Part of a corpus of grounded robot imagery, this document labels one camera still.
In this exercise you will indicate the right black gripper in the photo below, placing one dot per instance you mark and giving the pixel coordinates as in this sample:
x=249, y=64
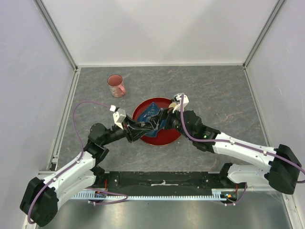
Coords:
x=163, y=114

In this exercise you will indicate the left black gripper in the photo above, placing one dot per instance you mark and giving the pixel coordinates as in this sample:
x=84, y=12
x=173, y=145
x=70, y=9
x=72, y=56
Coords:
x=129, y=125

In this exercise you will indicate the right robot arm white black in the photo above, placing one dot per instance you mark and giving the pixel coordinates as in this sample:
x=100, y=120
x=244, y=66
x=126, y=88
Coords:
x=279, y=166

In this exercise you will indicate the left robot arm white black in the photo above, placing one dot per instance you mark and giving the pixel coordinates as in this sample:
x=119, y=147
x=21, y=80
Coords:
x=44, y=197

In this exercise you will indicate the blue shell-shaped dish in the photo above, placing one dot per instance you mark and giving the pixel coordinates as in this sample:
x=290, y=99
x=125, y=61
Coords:
x=151, y=110

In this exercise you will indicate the beige ceramic cup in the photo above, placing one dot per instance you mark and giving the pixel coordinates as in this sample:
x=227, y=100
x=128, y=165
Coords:
x=172, y=105

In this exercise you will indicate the red round tray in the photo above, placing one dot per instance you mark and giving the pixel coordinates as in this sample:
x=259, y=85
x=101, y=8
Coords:
x=163, y=137

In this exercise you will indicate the pink floral mug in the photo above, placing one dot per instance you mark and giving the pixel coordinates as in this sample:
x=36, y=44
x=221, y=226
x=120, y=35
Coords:
x=116, y=85

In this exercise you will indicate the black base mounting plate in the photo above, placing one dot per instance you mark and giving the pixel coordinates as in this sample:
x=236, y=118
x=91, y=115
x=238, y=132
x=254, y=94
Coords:
x=163, y=183

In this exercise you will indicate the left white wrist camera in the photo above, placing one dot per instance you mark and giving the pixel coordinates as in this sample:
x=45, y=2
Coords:
x=119, y=116

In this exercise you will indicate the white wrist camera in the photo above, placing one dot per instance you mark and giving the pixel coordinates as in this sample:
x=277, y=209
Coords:
x=181, y=101
x=119, y=116

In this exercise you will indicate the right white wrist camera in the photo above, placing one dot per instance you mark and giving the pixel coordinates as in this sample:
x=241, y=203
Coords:
x=181, y=101

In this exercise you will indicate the slotted grey cable duct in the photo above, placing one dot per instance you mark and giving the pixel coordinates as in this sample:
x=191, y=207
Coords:
x=94, y=196

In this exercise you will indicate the left aluminium frame post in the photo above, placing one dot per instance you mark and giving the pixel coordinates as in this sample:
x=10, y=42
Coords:
x=55, y=32

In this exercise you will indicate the aluminium frame post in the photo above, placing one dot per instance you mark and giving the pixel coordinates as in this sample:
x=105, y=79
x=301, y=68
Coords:
x=55, y=32
x=264, y=31

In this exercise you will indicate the right aluminium frame post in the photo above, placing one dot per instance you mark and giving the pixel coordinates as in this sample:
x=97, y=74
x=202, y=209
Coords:
x=264, y=31

